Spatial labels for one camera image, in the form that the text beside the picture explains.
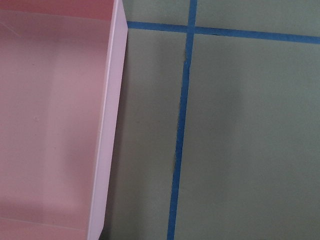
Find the pink plastic bin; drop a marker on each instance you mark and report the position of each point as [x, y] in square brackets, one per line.
[61, 67]

